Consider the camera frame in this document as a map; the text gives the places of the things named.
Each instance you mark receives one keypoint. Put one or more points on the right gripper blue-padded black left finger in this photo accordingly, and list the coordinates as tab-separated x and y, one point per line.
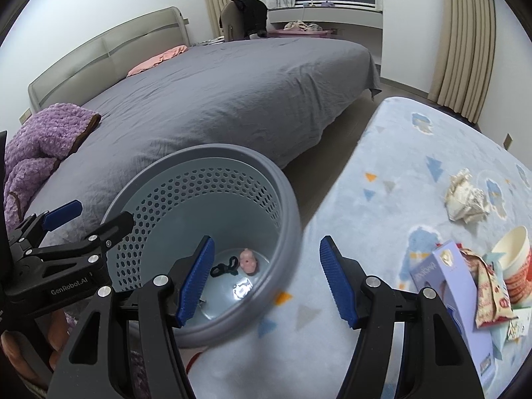
96	362

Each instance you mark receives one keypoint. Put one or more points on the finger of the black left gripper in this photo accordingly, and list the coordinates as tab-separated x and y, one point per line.
30	233
99	241

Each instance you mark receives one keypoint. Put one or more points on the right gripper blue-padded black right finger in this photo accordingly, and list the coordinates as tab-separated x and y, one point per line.
435	362

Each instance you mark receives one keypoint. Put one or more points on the lavender cardboard box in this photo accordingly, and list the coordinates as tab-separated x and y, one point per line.
446	271

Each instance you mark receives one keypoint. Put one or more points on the grey perforated trash bin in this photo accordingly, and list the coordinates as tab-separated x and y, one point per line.
235	195

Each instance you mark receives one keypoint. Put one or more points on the red and white paper cup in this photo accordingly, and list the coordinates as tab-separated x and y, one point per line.
515	261

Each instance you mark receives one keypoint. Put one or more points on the pink pig toy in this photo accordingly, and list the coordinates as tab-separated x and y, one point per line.
248	262

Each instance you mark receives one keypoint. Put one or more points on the person's left hand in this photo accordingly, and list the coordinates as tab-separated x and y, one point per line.
24	357

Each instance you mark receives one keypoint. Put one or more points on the purple fuzzy blanket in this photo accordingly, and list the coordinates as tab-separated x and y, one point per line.
36	151

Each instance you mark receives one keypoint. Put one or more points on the red beige snack wrapper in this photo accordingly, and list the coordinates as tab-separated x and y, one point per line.
480	275

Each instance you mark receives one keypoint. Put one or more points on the green white milk carton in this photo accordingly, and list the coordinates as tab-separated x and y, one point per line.
519	326

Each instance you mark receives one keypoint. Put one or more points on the beige padded headboard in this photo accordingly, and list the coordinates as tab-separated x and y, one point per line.
106	59

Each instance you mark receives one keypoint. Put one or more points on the crumpled white paper ball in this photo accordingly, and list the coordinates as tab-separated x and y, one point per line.
464	201

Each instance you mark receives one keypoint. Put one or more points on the light blue patterned play mat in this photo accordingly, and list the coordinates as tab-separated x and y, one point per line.
387	211

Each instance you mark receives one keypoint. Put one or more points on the pink pillow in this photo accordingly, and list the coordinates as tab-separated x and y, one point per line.
157	60

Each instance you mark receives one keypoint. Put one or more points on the grey bed with sheet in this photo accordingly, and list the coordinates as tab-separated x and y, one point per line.
275	96

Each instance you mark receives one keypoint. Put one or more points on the chair with black garment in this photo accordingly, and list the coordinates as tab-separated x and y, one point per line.
241	19

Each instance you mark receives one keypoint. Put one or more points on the beige curtain right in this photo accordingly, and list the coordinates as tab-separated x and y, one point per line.
465	57

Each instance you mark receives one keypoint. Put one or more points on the pink clothes pile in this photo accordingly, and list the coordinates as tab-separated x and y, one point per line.
301	27

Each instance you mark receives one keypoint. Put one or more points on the white desk shelf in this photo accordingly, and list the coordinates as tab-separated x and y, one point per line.
354	24

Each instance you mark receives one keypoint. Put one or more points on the wall power socket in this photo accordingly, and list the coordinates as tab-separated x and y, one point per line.
507	141

